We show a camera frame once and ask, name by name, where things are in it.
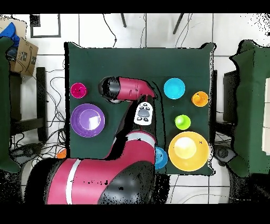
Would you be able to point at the black chair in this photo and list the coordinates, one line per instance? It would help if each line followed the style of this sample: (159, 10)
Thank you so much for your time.
(230, 95)

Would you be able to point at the dark green tablecloth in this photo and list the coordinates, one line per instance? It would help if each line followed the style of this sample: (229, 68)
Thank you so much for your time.
(130, 63)

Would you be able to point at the black floor frame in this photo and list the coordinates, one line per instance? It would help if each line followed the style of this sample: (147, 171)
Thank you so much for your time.
(34, 21)

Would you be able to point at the green cup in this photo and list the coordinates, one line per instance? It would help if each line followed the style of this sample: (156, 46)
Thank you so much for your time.
(182, 122)

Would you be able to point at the orange bowl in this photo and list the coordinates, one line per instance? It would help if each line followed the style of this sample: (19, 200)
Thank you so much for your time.
(62, 154)

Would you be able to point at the dark chair leg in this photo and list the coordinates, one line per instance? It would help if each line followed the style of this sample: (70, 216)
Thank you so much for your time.
(178, 23)
(123, 20)

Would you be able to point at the blue cloth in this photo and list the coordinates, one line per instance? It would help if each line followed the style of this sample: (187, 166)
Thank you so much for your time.
(9, 32)

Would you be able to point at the purple bowl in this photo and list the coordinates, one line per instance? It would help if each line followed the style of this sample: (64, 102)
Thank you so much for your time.
(84, 123)

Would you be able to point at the orange cup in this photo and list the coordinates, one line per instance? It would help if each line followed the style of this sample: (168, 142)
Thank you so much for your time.
(200, 99)

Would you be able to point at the white box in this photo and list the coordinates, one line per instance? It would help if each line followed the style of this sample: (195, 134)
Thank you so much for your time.
(266, 116)

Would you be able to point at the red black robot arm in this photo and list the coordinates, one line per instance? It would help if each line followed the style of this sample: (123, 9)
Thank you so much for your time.
(130, 88)

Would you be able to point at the pink cup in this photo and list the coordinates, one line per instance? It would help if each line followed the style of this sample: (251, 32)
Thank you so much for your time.
(78, 90)

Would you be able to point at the printed cardboard box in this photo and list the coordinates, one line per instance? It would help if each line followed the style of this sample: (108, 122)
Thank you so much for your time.
(25, 59)

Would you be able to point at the cyan bowl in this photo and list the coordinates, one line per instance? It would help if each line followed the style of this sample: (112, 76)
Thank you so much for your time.
(174, 88)

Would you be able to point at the grey floor device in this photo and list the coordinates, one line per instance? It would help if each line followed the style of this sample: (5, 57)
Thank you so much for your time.
(223, 153)
(27, 151)

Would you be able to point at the black stand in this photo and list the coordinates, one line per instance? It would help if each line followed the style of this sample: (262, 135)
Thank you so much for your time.
(41, 103)

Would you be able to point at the green cloth covered table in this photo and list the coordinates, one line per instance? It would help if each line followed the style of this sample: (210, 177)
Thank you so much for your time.
(253, 105)
(4, 105)

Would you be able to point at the blue bowl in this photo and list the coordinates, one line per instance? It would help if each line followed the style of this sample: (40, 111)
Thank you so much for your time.
(162, 158)

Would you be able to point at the large yellow bowl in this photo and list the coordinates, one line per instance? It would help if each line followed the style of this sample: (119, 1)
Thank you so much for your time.
(188, 158)

